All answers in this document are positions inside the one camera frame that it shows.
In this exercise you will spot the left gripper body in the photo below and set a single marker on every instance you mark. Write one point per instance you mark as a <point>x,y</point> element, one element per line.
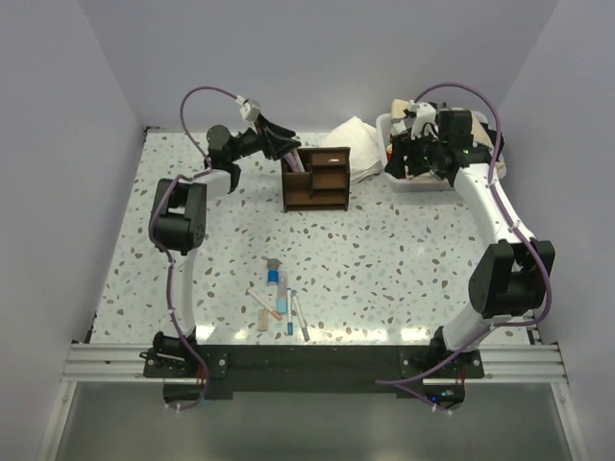
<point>253,142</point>

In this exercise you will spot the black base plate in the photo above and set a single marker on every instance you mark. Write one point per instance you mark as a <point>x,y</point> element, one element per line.
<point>218,372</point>

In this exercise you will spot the beige cloth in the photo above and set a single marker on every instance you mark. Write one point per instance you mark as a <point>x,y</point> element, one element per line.
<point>485,139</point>

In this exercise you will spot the brown wooden desk organizer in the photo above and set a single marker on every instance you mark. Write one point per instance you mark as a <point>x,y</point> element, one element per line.
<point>324,184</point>

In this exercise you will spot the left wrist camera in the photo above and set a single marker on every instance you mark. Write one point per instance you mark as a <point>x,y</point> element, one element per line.
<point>249,109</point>

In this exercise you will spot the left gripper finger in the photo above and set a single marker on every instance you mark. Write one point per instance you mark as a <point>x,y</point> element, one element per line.
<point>276,149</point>
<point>275,134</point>

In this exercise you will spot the white pen orange tip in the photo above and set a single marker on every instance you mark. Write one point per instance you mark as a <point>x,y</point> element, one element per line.
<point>264,304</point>

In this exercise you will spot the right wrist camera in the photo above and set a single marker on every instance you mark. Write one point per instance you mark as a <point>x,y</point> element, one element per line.
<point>421,119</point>

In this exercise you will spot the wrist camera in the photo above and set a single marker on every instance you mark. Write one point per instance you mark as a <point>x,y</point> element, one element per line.
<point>421,119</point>
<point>249,109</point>

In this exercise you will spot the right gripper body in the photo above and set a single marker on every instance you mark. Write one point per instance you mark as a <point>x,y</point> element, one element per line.
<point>422,154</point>

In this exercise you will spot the white folded towel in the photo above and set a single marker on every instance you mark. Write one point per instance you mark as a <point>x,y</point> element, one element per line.
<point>360,138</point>

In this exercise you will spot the aluminium rail frame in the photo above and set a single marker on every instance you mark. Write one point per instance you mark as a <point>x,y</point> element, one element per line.
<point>106,410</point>

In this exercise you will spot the checkered black white cloth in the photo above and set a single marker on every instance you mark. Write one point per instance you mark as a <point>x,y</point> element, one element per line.
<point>405,125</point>

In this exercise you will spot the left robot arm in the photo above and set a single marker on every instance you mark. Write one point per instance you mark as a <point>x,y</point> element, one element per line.
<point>178,219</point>

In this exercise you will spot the pink highlighter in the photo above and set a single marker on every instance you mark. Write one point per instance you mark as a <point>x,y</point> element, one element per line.
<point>292,162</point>

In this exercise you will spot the blue white marker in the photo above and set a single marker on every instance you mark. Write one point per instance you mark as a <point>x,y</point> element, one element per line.
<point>289,320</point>

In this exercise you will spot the white laundry basket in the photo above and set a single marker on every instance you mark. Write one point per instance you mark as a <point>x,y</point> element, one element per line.
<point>424,183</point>

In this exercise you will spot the beige eraser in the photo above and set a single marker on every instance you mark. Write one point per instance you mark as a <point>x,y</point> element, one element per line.
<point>262,320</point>

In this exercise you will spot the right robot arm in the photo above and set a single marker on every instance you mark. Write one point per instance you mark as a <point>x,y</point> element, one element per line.
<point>513,274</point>

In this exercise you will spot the blue grey correction bottle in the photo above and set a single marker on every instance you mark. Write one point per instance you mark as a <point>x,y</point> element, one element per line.
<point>273,266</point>

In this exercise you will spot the white pen orange cap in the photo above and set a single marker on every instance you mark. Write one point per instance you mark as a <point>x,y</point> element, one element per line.
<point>298,160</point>

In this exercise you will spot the grey white pen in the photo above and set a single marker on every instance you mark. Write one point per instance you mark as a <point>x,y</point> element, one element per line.
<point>301,317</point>

